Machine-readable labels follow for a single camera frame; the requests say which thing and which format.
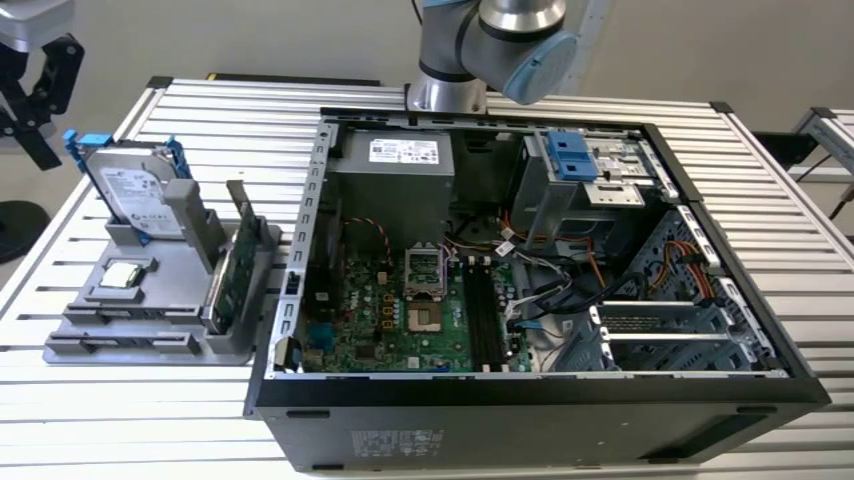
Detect grey metal drive cage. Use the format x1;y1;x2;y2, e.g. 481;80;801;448
513;127;661;251

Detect silver CPU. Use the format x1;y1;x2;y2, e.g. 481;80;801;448
98;262;146;290

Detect grey power supply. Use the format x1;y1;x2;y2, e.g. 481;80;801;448
326;127;460;246

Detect red black twisted wire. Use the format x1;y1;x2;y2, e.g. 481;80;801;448
344;216;397;265

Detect blue plastic drive latch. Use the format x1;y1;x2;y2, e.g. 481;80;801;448
544;128;601;182

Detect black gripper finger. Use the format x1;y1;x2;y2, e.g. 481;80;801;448
0;99;29;144
14;32;89;172

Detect hard disk with blue carrier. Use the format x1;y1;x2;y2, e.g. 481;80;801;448
63;128;195;246

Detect black cable bundle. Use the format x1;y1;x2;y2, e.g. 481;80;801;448
526;272;646;316

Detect CPU socket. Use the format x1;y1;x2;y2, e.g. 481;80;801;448
406;298;446;335

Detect black flat bar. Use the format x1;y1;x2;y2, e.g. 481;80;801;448
205;72;384;87

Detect aluminium side table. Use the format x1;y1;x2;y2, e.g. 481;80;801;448
787;106;854;182

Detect grey parts rack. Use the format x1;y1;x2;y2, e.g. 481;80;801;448
41;179;286;366

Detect black PC case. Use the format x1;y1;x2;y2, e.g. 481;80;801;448
243;107;833;474

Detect black square box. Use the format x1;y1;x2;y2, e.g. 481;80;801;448
752;130;821;170

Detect orange red yellow wires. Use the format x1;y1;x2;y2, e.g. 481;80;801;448
644;239;713;306

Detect green motherboard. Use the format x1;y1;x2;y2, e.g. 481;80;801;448
304;214;540;374

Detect green graphics card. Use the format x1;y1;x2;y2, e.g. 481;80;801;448
203;179;269;334

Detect orange wire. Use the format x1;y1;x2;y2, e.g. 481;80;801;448
504;209;608;289

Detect metal socket cover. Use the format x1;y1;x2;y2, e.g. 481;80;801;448
405;239;448;297

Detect black round stand foot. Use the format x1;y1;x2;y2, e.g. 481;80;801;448
0;199;53;264

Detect grey metal disk bay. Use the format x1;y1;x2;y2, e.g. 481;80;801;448
553;299;763;374

